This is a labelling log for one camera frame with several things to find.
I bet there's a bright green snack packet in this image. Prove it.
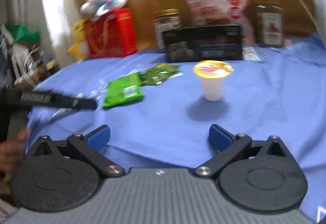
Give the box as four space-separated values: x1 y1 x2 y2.
102 73 144 108

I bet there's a jelly cup yellow lid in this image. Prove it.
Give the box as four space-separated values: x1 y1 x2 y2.
192 59 234 102

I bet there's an olive green snack packet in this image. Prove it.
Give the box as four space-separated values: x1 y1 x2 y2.
140 63 180 86

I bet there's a person's left hand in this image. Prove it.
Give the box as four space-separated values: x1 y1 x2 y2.
0 127 30 173

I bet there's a cluttered side shelf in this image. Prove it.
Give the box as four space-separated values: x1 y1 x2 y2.
1 23 59 89

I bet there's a green bag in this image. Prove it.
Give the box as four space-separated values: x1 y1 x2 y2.
6 24 39 44

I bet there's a yellow duck plush toy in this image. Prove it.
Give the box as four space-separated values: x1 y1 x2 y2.
67 20 89 61

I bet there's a red gift box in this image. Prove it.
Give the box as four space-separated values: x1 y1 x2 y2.
84 9 138 59

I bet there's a blue printed tablecloth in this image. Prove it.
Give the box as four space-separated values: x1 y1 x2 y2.
28 34 325 222

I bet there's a black sheep print tin box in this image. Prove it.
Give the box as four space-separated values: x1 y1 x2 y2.
162 24 243 63

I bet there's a pink white plush toy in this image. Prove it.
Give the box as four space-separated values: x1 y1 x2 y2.
80 0 128 21

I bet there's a brown cushion chair back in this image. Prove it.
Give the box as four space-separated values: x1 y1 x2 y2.
244 0 317 37

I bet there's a left peanut jar gold lid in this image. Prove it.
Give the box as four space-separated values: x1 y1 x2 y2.
153 9 181 52

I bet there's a pink twisted snack bag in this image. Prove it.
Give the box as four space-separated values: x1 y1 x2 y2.
186 0 255 46

